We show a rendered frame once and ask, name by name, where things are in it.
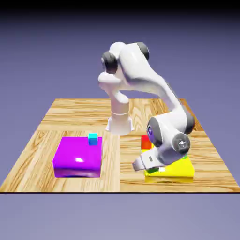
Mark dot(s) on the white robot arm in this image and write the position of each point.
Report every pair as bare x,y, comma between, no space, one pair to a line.
142,75

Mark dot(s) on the small red cube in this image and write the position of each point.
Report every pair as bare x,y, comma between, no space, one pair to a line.
145,142

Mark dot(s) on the large magenta box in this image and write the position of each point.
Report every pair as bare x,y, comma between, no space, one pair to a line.
77,155

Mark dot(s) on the small cyan cube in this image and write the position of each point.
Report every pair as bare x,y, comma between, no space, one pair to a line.
93,139

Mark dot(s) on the large yellow box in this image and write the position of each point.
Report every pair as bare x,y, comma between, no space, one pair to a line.
178,168

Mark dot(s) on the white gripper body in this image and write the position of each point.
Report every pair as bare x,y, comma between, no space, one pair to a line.
148,160

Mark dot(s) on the small green cube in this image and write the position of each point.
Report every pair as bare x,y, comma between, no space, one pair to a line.
152,170

